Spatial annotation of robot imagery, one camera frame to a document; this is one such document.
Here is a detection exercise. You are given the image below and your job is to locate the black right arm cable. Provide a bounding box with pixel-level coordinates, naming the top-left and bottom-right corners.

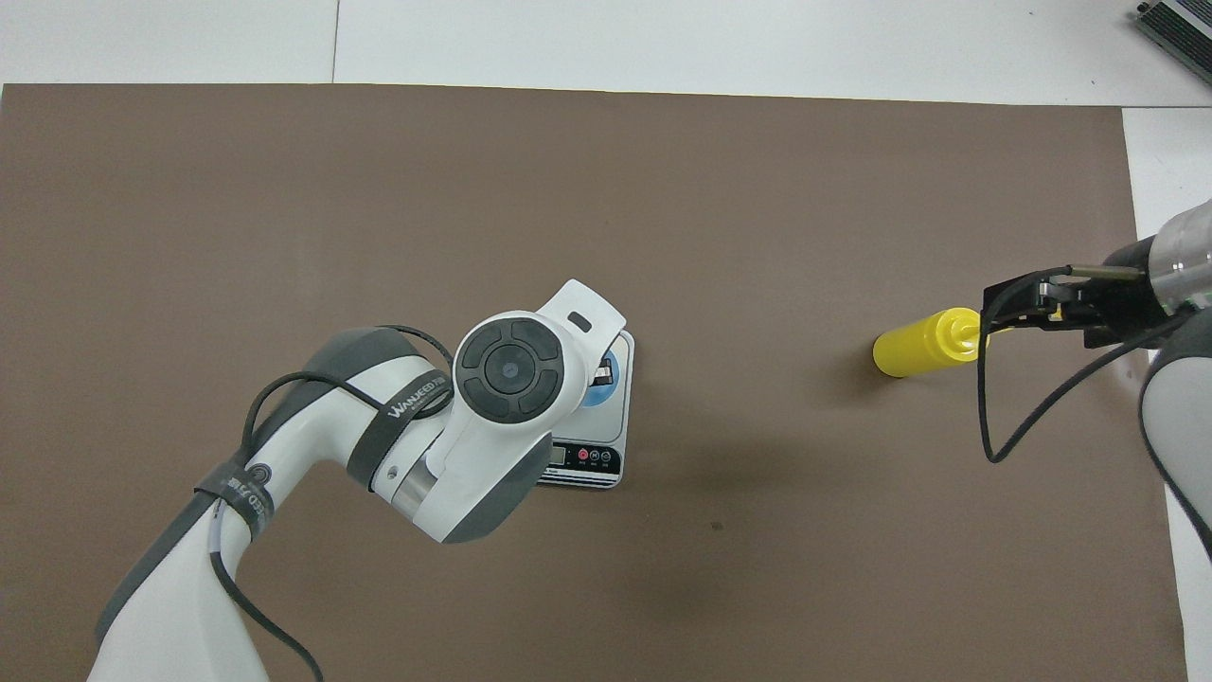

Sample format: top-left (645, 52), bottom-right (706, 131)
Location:
top-left (975, 275), bottom-right (1194, 465)

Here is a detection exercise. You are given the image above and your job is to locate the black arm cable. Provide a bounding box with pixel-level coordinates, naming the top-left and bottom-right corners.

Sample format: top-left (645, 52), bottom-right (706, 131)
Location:
top-left (975, 275), bottom-right (1194, 465)
top-left (208, 325), bottom-right (455, 682)

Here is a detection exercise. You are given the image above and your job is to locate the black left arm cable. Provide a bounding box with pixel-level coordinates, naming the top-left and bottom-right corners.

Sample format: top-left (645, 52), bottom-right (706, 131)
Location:
top-left (208, 325), bottom-right (455, 682)

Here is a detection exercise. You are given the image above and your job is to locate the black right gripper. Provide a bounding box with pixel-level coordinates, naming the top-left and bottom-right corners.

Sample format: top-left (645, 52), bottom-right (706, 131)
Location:
top-left (983, 237), bottom-right (1175, 350)

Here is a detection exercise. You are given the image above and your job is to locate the light blue plastic cup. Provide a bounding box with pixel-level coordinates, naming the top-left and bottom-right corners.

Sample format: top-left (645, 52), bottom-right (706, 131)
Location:
top-left (579, 350), bottom-right (623, 408)

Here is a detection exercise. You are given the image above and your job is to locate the yellow squeeze bottle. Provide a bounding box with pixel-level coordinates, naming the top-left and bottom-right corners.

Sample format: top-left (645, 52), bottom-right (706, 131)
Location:
top-left (872, 308), bottom-right (986, 380)

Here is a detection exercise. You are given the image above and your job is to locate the silver digital kitchen scale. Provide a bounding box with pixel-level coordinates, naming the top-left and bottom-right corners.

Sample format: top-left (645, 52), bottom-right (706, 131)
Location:
top-left (535, 327), bottom-right (635, 491)

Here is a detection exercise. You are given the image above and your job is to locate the brown paper mat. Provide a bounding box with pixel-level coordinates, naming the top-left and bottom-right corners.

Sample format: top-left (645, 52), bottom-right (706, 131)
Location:
top-left (0, 83), bottom-right (1189, 682)

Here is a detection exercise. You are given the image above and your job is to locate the grey ribbed metal device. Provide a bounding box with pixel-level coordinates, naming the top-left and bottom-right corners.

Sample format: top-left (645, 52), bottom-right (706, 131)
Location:
top-left (1136, 0), bottom-right (1212, 88)

